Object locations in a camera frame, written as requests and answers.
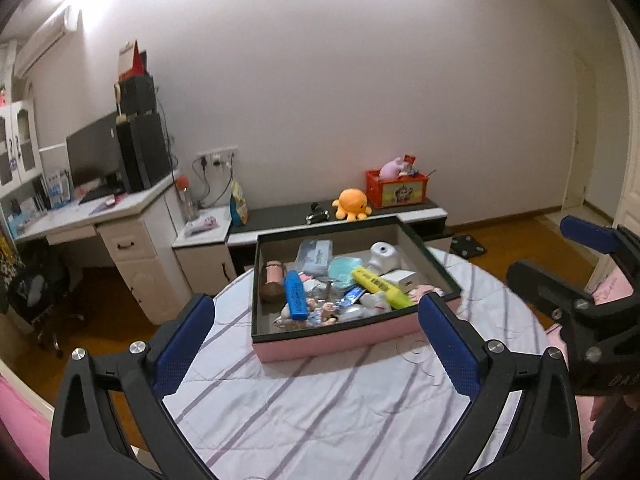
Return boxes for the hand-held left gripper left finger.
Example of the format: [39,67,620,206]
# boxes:
[48,292,217,480]

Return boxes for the black office chair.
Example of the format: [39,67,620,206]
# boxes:
[0,255,86,361]

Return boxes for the wall power outlet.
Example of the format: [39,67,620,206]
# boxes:
[196,147,239,169]

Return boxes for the striped white bedsheet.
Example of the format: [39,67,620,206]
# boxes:
[160,245,557,480]

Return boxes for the pink blanket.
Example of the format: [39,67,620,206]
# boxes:
[0,375,52,480]

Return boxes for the teal clear tape dispenser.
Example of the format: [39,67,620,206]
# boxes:
[327,255,364,289]

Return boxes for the blue book box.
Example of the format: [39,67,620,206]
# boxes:
[45,170,71,209]

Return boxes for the white charger block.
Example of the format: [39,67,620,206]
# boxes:
[385,270,419,294]

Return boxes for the blue oblong case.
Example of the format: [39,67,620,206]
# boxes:
[284,270,309,321]

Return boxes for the white bunny toy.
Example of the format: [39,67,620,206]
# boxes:
[359,291,392,317]

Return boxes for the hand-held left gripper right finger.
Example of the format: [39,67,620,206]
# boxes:
[417,292,583,480]

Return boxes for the person's right forearm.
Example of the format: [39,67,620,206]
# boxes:
[587,394,640,472]

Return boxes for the black power cables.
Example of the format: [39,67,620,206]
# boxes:
[192,157,236,209]

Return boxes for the small wooden ornament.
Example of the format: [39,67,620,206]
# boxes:
[114,82,129,124]

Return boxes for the black computer monitor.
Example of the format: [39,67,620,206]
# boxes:
[66,110,124,191]

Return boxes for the yellow snack bag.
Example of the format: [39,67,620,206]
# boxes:
[230,180,250,226]

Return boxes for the black speaker tower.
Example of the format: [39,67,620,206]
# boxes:
[116,112,172,194]

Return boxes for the blue face mask pack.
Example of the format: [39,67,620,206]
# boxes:
[295,239,334,277]

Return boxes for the yellow highlighter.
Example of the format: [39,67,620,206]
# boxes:
[350,266,416,310]

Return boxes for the orange cap bottle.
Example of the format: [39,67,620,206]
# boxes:
[179,175,197,221]

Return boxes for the white air conditioner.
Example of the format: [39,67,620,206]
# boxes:
[10,7,83,78]

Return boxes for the black top TV stand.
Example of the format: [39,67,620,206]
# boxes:
[227,199,454,274]

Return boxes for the red plastic crate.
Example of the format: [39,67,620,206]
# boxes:
[365,169,434,210]

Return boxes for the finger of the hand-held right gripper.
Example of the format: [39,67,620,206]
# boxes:
[506,259,596,328]
[559,215,640,261]

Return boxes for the pink pig plush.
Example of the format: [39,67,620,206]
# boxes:
[378,156,404,181]

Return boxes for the white hutch cabinet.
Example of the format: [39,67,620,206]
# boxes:
[0,100,44,187]

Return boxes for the white desk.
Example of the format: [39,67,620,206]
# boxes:
[10,170,194,327]

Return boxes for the pink printed quilt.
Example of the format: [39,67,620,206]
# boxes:
[547,267,632,341]

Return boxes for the black bathroom scale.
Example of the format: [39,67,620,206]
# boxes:
[449,234,489,261]

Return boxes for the orange octopus plush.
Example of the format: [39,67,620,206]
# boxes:
[331,188,374,222]

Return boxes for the white low cabinet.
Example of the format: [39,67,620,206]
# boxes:
[172,215,239,297]

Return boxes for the printed paper packet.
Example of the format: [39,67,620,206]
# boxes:
[182,215,220,237]

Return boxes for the white door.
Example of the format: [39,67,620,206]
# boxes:
[562,55,599,209]

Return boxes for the red desk calendar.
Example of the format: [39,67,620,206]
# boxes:
[118,40,149,79]

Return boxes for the stacked black boxes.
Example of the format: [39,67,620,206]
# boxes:
[119,74,157,116]

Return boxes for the pink storage box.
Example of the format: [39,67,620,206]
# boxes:
[251,215,463,363]

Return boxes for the black keyboard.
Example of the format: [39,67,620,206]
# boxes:
[77,187,126,206]

